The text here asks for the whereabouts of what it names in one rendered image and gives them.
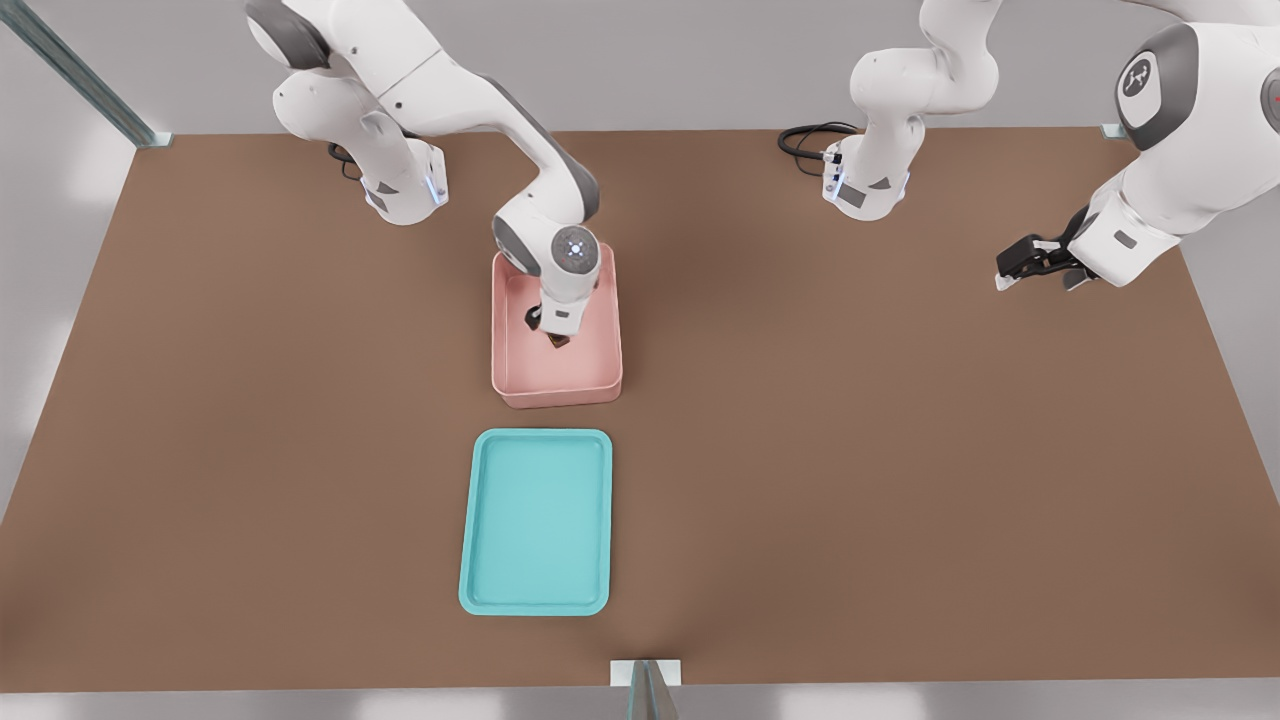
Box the pale blue-green tray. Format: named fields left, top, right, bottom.
left=458, top=428, right=614, bottom=617

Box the pink rectangular box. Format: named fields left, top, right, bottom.
left=490, top=243, right=624, bottom=410

